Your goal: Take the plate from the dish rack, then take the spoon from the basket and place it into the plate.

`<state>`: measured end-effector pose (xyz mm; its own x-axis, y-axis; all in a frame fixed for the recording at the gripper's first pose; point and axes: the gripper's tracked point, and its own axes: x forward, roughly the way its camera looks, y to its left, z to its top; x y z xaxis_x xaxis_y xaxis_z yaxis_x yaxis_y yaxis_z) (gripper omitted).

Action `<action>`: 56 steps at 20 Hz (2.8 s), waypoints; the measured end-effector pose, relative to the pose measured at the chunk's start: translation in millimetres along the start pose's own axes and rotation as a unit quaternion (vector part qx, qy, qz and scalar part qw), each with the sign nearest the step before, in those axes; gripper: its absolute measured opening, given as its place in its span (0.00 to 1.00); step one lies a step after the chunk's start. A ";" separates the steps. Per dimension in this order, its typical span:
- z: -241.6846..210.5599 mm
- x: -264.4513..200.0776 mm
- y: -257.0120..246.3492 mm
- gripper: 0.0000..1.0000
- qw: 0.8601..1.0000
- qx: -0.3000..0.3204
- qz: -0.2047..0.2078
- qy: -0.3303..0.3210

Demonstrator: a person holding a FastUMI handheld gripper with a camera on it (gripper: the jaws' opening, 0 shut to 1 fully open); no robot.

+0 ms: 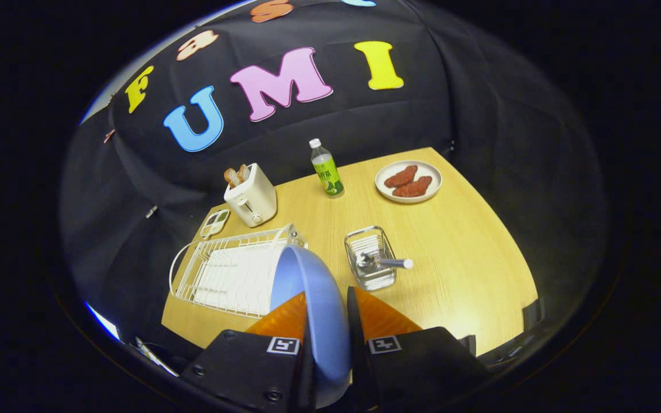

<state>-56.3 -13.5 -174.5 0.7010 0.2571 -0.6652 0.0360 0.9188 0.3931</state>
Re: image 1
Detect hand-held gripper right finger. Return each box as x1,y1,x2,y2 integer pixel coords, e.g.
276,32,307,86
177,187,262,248
346,286,489,413

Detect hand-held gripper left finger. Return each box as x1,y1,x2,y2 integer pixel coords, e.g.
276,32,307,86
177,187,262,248
180,291,317,413

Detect blue plate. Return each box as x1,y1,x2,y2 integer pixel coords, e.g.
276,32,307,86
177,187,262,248
269,245,352,409

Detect metal spoon with white handle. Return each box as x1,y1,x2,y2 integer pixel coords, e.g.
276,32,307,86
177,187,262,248
356,253,414,271

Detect metal wire basket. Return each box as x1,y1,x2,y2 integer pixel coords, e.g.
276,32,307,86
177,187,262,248
344,225,398,291

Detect white wire dish rack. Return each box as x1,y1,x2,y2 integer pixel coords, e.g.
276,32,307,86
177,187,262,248
169,223,308,319

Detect white dish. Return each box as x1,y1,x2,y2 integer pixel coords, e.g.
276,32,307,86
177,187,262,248
375,160,443,204

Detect computer monitor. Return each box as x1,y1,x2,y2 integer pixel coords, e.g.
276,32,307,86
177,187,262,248
84,301,120,341

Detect white divided snack tray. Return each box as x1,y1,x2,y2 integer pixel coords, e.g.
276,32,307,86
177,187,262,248
200,209,231,239

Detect red sausage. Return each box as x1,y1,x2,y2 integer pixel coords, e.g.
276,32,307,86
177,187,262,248
384,165,419,189
392,176,433,198

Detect green label drink bottle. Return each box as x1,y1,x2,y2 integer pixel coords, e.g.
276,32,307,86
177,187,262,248
309,138,345,197

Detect white toaster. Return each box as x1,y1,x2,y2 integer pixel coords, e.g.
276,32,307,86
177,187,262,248
223,163,278,228

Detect black backdrop cloth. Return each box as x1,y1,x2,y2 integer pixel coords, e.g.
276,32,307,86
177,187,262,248
58,0,612,356

